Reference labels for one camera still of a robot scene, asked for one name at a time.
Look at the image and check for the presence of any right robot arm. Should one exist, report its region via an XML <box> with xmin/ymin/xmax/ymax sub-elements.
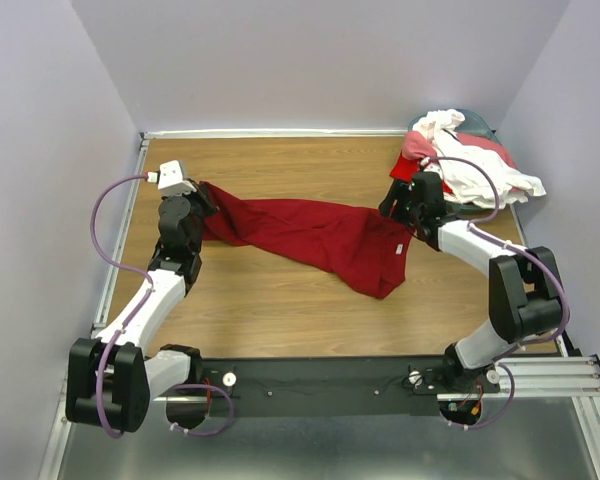
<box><xmin>379</xmin><ymin>172</ymin><xmax>569</xmax><ymax>392</ymax></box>

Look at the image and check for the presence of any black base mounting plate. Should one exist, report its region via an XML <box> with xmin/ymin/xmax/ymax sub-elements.
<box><xmin>164</xmin><ymin>353</ymin><xmax>501</xmax><ymax>431</ymax></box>

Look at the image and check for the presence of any aluminium frame extrusion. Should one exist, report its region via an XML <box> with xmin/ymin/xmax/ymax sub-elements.
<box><xmin>438</xmin><ymin>355</ymin><xmax>600</xmax><ymax>401</ymax></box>

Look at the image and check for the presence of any pink t shirt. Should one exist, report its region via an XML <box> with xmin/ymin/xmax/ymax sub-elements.
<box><xmin>401</xmin><ymin>131</ymin><xmax>516</xmax><ymax>168</ymax></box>

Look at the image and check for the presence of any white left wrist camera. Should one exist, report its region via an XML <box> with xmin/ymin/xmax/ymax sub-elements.
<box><xmin>146</xmin><ymin>160</ymin><xmax>196</xmax><ymax>197</ymax></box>

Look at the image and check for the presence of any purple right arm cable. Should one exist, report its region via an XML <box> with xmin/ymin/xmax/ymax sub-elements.
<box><xmin>419</xmin><ymin>155</ymin><xmax>571</xmax><ymax>431</ymax></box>

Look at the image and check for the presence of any dark red t shirt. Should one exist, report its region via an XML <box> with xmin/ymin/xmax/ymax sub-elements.
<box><xmin>202</xmin><ymin>182</ymin><xmax>411</xmax><ymax>299</ymax></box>

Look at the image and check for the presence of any white t shirt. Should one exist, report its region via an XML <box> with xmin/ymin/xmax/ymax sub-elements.
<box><xmin>416</xmin><ymin>118</ymin><xmax>546</xmax><ymax>209</ymax></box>

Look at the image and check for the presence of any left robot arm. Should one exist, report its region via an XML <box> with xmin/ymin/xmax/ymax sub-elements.
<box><xmin>65</xmin><ymin>172</ymin><xmax>218</xmax><ymax>438</ymax></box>

